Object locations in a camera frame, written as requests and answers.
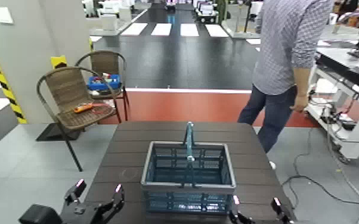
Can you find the person right forearm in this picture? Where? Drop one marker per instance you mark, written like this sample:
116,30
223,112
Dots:
301,82

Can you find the blue crate with grey rim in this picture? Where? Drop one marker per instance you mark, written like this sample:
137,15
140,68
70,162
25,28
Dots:
188,187

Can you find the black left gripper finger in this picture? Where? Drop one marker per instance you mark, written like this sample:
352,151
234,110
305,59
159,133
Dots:
74,191
114,201

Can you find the tall yellow black hazard strip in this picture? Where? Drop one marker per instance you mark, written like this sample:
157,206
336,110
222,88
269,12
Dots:
7,90

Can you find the person right hand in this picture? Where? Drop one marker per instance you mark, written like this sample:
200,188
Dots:
299,104

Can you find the white wall plate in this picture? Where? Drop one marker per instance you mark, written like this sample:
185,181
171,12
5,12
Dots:
3,15

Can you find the brown wicker chair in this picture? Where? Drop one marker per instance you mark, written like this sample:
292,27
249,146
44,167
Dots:
106,62
70,94

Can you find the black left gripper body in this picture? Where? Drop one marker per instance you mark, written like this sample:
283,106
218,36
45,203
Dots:
81,212

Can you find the white delivery robot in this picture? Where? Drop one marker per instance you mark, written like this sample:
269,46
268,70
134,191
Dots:
206,12

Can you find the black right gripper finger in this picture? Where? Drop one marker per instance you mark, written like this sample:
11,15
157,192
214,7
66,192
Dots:
281,211
237,212

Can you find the white box pedestal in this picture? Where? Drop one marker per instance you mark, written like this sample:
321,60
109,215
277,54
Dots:
109,22

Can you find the orange hand tool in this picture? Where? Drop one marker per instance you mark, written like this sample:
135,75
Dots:
83,108

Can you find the white equipment cart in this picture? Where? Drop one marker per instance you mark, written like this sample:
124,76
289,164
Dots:
345,103

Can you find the person in grey shirt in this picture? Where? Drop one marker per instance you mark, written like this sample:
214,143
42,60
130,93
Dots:
279,47

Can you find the blue plastic bin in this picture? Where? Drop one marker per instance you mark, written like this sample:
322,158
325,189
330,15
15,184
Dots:
102,84

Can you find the short yellow black hazard strip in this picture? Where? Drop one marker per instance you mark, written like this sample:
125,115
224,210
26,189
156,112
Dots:
58,62

